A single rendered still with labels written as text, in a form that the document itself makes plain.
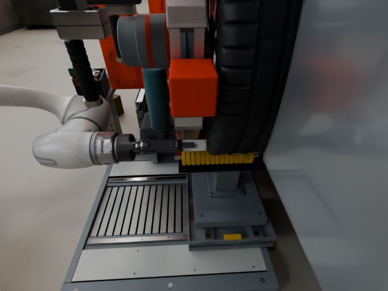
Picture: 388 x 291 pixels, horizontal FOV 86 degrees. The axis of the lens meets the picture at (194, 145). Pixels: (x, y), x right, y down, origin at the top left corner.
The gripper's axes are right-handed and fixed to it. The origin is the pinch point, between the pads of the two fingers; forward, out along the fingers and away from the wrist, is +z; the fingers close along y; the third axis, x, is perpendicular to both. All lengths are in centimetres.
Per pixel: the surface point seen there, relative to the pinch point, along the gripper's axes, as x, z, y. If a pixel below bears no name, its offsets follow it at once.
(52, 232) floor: -36, -70, -54
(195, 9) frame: 18.6, -0.1, 26.8
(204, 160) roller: -3.9, 3.9, -13.0
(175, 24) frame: 17.1, -3.4, 25.4
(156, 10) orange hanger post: 184, -32, -179
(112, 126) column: 24, -51, -86
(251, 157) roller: -3.3, 19.7, -12.6
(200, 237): -35.2, 2.8, -34.2
